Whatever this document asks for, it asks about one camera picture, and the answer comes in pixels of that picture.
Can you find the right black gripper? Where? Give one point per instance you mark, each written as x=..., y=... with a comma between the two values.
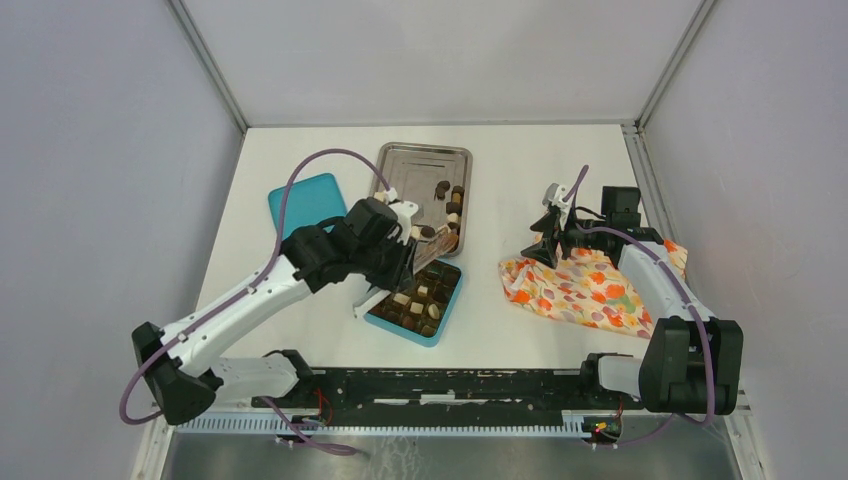
x=543, y=251

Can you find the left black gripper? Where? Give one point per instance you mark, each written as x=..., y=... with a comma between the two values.
x=400, y=273

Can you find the metal serving tongs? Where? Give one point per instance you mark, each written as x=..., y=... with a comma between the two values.
x=442, y=243

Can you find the teal chocolate box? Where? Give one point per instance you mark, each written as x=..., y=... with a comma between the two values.
x=421, y=312

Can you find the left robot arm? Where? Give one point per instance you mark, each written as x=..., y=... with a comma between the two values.
x=183, y=363

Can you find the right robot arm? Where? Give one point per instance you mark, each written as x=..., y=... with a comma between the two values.
x=693, y=359

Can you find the floral cloth bag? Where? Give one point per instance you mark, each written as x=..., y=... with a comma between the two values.
x=584, y=289

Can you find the pile of assorted chocolates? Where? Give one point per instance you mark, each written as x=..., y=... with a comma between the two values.
x=439, y=203

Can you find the silver metal tray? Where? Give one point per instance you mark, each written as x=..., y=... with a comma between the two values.
x=399, y=161

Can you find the teal box lid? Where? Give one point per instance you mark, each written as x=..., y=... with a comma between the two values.
x=312, y=200

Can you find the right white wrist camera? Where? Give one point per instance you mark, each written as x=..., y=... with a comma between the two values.
x=558, y=196

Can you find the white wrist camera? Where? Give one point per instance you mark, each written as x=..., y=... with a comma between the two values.
x=405, y=211
x=558, y=196

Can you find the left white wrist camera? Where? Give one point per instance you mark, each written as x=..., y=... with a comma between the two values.
x=405, y=211

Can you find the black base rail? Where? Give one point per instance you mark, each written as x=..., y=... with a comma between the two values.
x=449, y=397

